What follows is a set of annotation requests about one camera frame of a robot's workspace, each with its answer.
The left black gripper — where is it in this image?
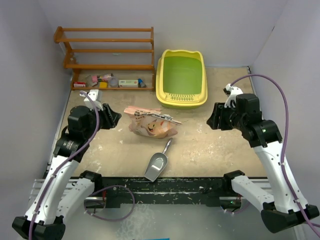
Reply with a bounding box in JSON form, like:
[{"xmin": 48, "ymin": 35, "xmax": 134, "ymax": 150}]
[{"xmin": 83, "ymin": 103, "xmax": 121, "ymax": 139}]

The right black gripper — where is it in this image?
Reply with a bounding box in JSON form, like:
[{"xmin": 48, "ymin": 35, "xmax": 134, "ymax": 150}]
[{"xmin": 207, "ymin": 101, "xmax": 246, "ymax": 130}]

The pink cat litter bag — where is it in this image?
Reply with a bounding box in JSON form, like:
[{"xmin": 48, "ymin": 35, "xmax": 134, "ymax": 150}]
[{"xmin": 124, "ymin": 106, "xmax": 178, "ymax": 139}]

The metal bag clip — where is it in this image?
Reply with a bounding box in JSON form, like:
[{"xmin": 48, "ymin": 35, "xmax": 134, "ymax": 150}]
[{"xmin": 134, "ymin": 111, "xmax": 182, "ymax": 126}]

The silver metal scoop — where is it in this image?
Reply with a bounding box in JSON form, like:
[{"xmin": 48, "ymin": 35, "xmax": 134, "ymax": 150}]
[{"xmin": 144, "ymin": 138, "xmax": 173, "ymax": 182}]

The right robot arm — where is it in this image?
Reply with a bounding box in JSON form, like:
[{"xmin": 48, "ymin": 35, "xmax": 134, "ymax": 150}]
[{"xmin": 207, "ymin": 91, "xmax": 320, "ymax": 233}]

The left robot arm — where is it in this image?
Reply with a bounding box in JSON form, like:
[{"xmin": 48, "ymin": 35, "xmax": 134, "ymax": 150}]
[{"xmin": 12, "ymin": 103, "xmax": 121, "ymax": 240}]

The pale green long box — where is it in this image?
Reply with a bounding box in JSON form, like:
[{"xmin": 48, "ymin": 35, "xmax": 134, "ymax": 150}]
[{"xmin": 118, "ymin": 79, "xmax": 139, "ymax": 88}]

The red white small box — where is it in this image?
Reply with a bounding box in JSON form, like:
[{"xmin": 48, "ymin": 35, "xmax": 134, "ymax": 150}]
[{"xmin": 73, "ymin": 81, "xmax": 87, "ymax": 88}]

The yellow green litter box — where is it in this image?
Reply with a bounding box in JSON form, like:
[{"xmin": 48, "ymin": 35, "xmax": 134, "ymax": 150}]
[{"xmin": 155, "ymin": 49, "xmax": 208, "ymax": 109}]

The yellow small block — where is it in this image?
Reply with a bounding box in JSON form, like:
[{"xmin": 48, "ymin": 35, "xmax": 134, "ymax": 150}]
[{"xmin": 98, "ymin": 81, "xmax": 108, "ymax": 89}]

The clear plastic cup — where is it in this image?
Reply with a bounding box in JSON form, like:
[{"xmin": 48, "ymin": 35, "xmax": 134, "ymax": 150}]
[{"xmin": 108, "ymin": 76, "xmax": 119, "ymax": 88}]

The pink small package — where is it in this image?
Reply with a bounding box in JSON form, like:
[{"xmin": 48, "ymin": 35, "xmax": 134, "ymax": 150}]
[{"xmin": 91, "ymin": 75, "xmax": 99, "ymax": 83}]

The blue grey bottle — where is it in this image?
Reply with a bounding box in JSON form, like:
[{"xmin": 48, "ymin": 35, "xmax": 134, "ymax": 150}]
[{"xmin": 138, "ymin": 78, "xmax": 147, "ymax": 88}]

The brown wooden shelf rack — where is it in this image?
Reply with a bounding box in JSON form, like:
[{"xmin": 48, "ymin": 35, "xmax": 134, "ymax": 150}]
[{"xmin": 53, "ymin": 26, "xmax": 156, "ymax": 91}]

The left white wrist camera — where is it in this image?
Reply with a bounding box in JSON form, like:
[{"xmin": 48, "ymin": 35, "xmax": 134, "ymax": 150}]
[{"xmin": 84, "ymin": 89, "xmax": 103, "ymax": 110}]

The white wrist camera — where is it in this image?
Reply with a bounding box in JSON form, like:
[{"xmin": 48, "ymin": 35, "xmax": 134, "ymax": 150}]
[
  {"xmin": 84, "ymin": 89, "xmax": 103, "ymax": 110},
  {"xmin": 223, "ymin": 83, "xmax": 243, "ymax": 108}
]

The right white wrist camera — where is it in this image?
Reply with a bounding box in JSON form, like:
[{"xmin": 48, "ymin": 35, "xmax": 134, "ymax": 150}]
[{"xmin": 223, "ymin": 83, "xmax": 243, "ymax": 108}]

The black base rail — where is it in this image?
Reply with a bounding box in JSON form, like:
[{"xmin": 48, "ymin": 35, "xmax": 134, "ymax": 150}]
[{"xmin": 84, "ymin": 177, "xmax": 249, "ymax": 212}]

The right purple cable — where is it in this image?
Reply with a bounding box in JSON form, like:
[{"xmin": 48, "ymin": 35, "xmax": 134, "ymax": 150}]
[{"xmin": 223, "ymin": 74, "xmax": 320, "ymax": 228}]

